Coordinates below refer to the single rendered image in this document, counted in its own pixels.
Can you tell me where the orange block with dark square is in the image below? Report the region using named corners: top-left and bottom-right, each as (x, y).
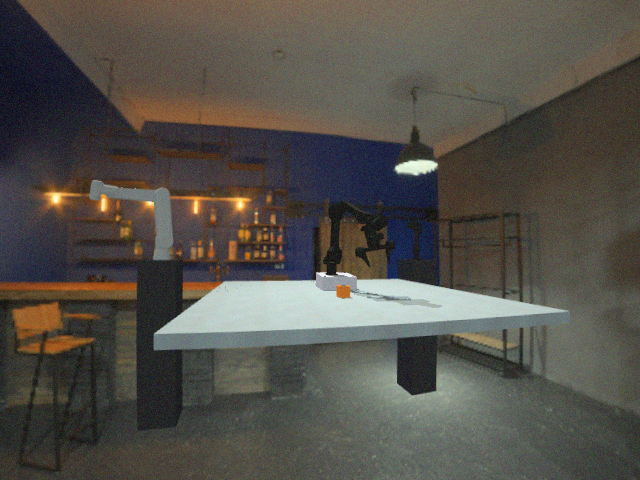
top-left (337, 285), bottom-right (350, 298)

